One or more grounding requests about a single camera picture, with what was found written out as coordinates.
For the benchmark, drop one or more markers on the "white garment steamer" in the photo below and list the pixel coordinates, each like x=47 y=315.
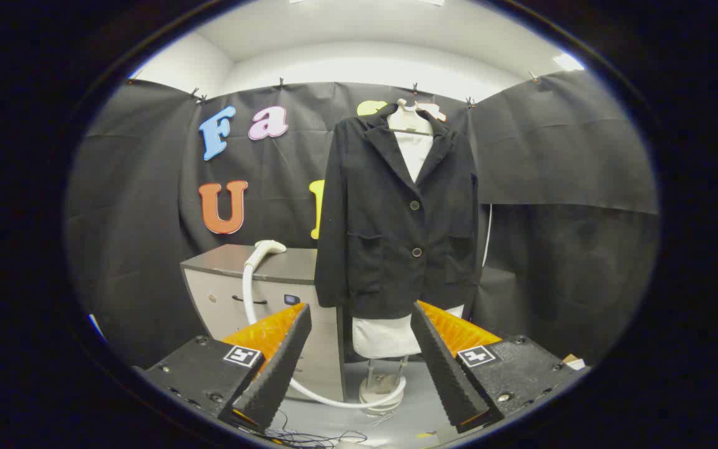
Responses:
x=270 y=247

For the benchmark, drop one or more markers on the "grey cabinet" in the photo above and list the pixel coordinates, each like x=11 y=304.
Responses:
x=278 y=268

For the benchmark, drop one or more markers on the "black backdrop cloth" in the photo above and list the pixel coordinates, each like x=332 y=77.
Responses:
x=552 y=156

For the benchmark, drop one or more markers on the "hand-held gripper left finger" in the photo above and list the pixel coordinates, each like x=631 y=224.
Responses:
x=278 y=368

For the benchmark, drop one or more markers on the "mannequin stand base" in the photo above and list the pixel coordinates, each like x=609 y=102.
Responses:
x=379 y=394

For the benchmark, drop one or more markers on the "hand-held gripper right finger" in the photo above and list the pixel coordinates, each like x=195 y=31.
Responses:
x=443 y=368

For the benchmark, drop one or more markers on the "black jacket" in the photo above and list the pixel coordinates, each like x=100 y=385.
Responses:
x=384 y=237

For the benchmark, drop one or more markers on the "ceiling light panel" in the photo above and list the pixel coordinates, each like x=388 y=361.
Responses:
x=568 y=61

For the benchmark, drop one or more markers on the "cardboard box piece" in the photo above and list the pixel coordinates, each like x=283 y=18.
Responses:
x=572 y=361

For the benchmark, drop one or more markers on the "white mannequin torso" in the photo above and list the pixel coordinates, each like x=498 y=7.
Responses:
x=378 y=337

